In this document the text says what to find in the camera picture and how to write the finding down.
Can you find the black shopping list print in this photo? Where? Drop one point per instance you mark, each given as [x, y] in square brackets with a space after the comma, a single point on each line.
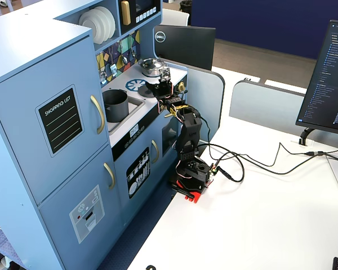
[60, 121]

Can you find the grey desk divider panel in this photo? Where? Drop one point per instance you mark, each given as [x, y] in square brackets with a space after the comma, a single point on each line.
[264, 107]
[205, 98]

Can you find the silver toy spoon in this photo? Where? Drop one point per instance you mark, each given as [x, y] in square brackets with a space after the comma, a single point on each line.
[133, 52]

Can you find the black Dell monitor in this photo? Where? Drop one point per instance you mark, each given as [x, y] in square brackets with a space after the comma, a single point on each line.
[186, 46]

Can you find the black monitor showing code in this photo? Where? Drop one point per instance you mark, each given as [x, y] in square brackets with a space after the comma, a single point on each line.
[326, 78]

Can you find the gold stove knob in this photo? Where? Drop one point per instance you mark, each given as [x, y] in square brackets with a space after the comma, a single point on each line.
[181, 87]

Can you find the fridge door with shopping list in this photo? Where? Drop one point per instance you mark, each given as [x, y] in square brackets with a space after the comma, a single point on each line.
[22, 126]

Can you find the white chair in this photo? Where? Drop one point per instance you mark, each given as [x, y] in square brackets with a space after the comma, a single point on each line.
[174, 17]

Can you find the silver toy ladle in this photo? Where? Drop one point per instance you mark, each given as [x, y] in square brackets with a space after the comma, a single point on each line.
[124, 59]

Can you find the small wrist camera board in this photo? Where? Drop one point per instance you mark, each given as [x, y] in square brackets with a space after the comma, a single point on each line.
[164, 74]

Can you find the green controller board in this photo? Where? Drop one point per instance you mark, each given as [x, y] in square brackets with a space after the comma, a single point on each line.
[213, 172]

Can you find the gray pot lid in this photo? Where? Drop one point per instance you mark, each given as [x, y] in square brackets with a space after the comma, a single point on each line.
[143, 92]

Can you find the red black table clamp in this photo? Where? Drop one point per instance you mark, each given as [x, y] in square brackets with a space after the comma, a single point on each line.
[194, 194]

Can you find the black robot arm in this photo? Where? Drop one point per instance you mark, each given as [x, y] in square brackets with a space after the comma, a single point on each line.
[190, 132]

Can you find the silver toy spatula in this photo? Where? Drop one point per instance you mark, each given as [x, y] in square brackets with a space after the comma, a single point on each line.
[113, 69]

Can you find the blue toy kitchen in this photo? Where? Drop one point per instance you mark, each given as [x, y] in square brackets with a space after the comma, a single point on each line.
[17, 84]

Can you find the shiny silver pot lid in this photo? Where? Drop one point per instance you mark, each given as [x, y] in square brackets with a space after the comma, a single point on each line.
[151, 63]

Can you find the fridge door with dispenser print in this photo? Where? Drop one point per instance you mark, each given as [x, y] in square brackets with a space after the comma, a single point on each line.
[62, 225]

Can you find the black toy microwave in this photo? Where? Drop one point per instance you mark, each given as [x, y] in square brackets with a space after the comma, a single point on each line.
[141, 14]

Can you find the dark blue partition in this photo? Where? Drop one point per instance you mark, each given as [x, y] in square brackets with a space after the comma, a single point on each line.
[270, 22]

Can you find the white sink basin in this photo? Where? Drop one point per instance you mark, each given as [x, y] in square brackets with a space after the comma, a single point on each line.
[135, 105]

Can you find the white toy plate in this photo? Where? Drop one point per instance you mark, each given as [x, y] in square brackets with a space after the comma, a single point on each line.
[108, 21]
[91, 26]
[114, 19]

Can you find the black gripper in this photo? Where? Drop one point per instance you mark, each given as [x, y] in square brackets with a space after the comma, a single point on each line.
[158, 89]

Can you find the dark gray pot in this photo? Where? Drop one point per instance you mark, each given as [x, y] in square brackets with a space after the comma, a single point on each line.
[117, 108]

